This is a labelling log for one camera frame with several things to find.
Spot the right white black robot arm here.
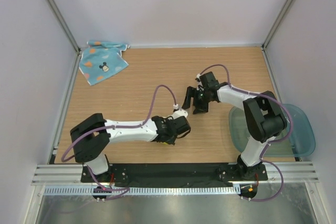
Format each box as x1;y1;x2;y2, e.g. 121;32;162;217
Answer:
182;84;287;180

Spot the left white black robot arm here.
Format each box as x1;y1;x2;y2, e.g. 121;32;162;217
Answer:
70;110;191;182

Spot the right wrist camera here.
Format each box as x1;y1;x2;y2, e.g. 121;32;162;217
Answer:
199;71;219;89

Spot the aluminium frame rail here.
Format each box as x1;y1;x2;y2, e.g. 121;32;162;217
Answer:
32;162;319;188

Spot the teal transparent plastic tub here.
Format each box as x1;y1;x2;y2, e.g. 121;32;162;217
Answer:
228;104;316;158

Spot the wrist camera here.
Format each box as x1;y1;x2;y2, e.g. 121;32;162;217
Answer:
199;71;219;89
172;109;188;119

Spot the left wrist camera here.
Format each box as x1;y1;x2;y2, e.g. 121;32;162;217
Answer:
172;109;188;119

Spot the white slotted cable duct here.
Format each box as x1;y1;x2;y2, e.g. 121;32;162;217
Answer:
43;185;240;196

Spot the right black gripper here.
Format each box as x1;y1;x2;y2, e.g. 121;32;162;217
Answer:
182;86;210;115

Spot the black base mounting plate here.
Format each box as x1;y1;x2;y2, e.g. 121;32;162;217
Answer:
95;163;268;183

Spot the blue cartoon mouse towel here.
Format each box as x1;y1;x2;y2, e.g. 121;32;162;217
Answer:
79;40;130;86

